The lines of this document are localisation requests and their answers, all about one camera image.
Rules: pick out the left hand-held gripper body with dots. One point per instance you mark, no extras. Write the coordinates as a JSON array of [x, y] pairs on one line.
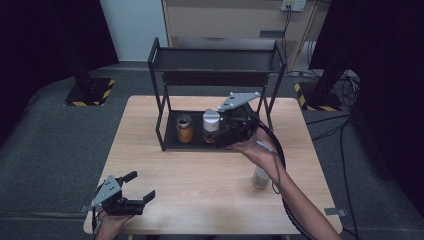
[[115, 200]]

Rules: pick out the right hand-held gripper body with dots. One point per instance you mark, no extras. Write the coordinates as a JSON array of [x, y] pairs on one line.
[[241, 121]]

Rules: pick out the white-lid brown spice jar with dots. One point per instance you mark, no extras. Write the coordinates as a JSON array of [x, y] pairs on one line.
[[211, 123]]

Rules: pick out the silver-lid orange spice jar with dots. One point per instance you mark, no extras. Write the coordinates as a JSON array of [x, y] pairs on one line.
[[184, 130]]

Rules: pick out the black two-tier metal rack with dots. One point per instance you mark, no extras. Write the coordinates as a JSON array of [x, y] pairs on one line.
[[186, 80]]

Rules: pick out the person's left hand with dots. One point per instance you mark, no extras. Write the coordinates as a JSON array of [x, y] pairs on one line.
[[110, 226]]

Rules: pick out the person's right hand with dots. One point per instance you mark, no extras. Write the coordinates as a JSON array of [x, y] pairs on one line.
[[261, 150]]

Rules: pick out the grey tape strip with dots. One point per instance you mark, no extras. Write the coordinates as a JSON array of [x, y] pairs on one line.
[[85, 208], [335, 211]]

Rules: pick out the white-lid grey spice jar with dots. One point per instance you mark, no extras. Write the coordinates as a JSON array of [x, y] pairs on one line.
[[260, 180]]

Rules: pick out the striped metal stand base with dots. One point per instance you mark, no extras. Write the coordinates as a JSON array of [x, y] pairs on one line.
[[316, 98], [90, 93]]

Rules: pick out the dark curtain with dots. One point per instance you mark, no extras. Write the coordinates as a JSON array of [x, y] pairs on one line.
[[50, 40], [390, 66]]

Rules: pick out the white wall socket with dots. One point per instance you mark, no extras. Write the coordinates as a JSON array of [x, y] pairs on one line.
[[293, 4]]

